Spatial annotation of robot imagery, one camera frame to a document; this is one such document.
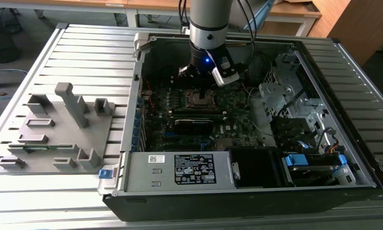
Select silver CPU green substrate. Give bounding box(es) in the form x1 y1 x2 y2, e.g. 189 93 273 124
193 93 213 106

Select silver CPU socket cover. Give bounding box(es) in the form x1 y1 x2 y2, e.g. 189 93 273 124
186 91 218 110

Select silver drive cage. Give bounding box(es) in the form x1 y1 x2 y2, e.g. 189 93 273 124
257 46 335 135

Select green motherboard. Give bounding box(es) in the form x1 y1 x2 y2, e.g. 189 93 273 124
142 76 269 153

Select black graphics card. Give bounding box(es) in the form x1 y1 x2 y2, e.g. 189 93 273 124
174 118 216 135

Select wooden desk white legs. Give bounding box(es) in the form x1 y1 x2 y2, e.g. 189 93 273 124
0 0 130 19
128 0 322 37

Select brown chipset heatsink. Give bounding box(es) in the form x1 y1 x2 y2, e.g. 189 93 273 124
216 138 234 150

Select hard disk in blue carrier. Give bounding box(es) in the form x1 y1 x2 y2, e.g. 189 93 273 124
282 153 351 187

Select grey power supply unit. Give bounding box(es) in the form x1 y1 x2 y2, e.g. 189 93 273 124
124 150 235 192

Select wooden cabinet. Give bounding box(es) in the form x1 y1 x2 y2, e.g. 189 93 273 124
307 0 383 70

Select grey plastic parts rack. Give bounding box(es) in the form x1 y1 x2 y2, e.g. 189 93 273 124
0 82 117 175

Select black trash bin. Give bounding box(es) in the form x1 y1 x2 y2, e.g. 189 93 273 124
0 32 21 64

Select black mesh basket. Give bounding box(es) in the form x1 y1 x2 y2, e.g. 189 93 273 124
0 7 24 34

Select black open PC case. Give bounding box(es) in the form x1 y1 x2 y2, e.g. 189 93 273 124
97 32 383 222

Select green RAM stick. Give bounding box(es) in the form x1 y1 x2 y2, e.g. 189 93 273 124
23 145 62 152

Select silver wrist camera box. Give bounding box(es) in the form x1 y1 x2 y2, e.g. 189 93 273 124
210 56 242 88

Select grey plastic case bracket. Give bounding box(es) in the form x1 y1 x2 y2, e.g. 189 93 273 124
132 33 152 59

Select CPU socket metal frame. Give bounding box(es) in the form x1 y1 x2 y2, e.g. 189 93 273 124
184 89 221 112

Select black cable bundle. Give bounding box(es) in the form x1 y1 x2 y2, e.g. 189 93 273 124
270 116 319 150

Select coloured wire bundle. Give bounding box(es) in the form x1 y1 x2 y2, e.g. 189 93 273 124
326 141 343 154

